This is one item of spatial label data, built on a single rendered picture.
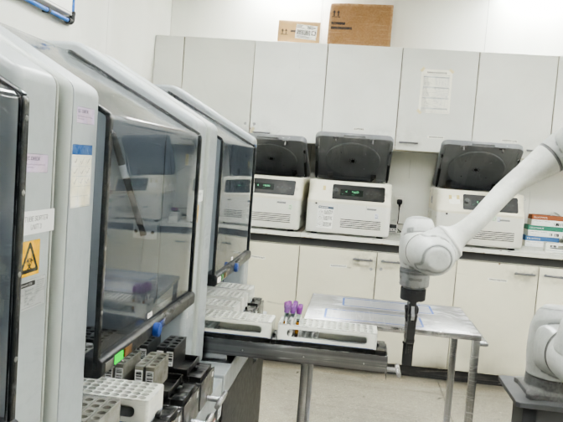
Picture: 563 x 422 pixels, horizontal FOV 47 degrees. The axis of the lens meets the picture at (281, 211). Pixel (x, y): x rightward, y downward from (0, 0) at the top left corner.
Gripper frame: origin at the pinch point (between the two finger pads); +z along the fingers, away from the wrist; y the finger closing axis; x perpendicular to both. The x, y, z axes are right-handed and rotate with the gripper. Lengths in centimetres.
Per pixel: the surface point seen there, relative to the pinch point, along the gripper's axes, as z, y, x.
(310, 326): -6.3, 4.9, -29.5
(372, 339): -4.4, 4.9, -11.0
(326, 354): 1.1, 6.6, -24.1
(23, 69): -63, 117, -61
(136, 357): -7, 53, -66
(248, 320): -6.3, 4.8, -48.3
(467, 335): -1.4, -24.8, 21.4
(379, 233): -14, -230, -3
